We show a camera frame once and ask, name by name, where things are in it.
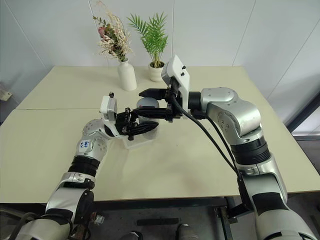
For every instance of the dried flower bouquet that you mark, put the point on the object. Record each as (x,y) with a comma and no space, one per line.
(112,37)

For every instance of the white ribbed plant pot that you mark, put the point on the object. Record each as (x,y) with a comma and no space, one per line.
(155,73)

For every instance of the dark door frame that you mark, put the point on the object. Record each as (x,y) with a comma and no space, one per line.
(303,117)

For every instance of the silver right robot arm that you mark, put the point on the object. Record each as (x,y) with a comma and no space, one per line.
(250,130)

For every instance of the large dark rounded shape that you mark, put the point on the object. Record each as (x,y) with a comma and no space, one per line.
(188,232)

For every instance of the beige wall bracket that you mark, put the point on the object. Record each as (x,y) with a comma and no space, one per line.
(4,93)

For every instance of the metal caster wheel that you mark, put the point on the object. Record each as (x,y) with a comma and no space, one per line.
(99,219)

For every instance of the black metal table frame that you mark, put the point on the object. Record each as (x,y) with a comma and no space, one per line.
(162,202)

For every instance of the white ceramic vase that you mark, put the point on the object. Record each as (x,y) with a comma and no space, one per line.
(127,77)

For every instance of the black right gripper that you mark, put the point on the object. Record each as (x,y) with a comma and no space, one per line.
(175,86)

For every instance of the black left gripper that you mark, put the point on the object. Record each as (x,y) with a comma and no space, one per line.
(123,122)

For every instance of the clear plastic tray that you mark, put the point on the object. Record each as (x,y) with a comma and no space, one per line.
(140,145)

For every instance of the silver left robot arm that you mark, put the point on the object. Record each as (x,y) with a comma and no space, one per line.
(85,160)

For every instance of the white handwritten sticker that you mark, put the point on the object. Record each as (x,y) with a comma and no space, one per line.
(85,145)

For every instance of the small dark rounded shape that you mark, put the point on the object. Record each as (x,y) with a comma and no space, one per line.
(131,236)

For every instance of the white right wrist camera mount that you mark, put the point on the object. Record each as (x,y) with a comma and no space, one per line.
(178,71)

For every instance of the green palm plant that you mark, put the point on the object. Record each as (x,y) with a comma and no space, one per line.
(153,35)

